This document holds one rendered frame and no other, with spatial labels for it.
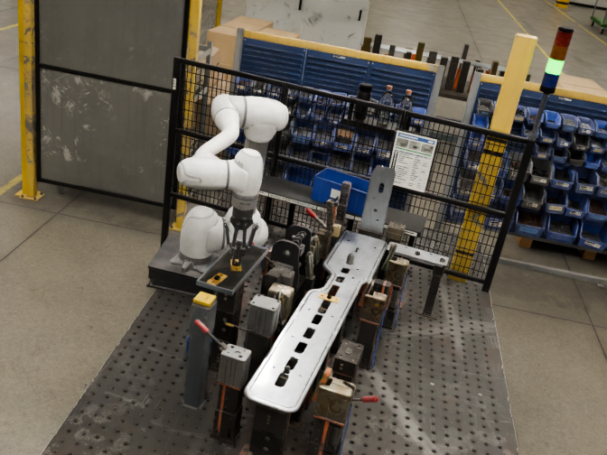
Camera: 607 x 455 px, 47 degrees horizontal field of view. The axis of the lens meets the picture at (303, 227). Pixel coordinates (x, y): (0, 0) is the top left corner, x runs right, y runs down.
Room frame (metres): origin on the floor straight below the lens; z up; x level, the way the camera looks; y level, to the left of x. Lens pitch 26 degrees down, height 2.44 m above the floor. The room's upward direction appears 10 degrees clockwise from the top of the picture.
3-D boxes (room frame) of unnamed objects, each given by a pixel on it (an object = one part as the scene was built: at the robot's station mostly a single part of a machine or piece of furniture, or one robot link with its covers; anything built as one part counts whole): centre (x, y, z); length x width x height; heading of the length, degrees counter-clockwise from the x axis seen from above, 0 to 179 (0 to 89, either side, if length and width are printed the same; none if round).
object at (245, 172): (2.26, 0.24, 1.54); 0.13 x 0.11 x 0.16; 109
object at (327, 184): (3.33, -0.18, 1.10); 0.30 x 0.17 x 0.13; 67
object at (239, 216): (2.26, 0.22, 1.36); 0.08 x 0.07 x 0.09; 102
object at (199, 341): (2.01, 0.29, 0.92); 0.08 x 0.08 x 0.44; 77
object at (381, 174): (3.12, -0.33, 1.17); 0.12 x 0.01 x 0.34; 77
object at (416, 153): (3.38, -0.48, 1.30); 0.23 x 0.02 x 0.31; 77
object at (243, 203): (2.26, 0.22, 1.43); 0.09 x 0.09 x 0.06
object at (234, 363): (1.88, 0.15, 0.88); 0.11 x 0.10 x 0.36; 77
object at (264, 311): (2.13, 0.09, 0.90); 0.13 x 0.10 x 0.41; 77
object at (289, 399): (2.39, -0.15, 1.00); 1.38 x 0.22 x 0.02; 167
